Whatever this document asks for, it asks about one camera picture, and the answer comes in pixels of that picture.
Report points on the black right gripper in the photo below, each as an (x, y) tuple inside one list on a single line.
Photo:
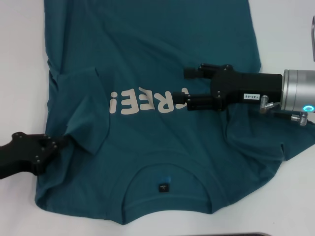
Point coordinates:
[(248, 87)]

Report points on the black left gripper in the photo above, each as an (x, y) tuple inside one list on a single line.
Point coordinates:
[(24, 155)]

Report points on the teal T-shirt with beige print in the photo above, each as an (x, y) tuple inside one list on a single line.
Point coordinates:
[(147, 49)]

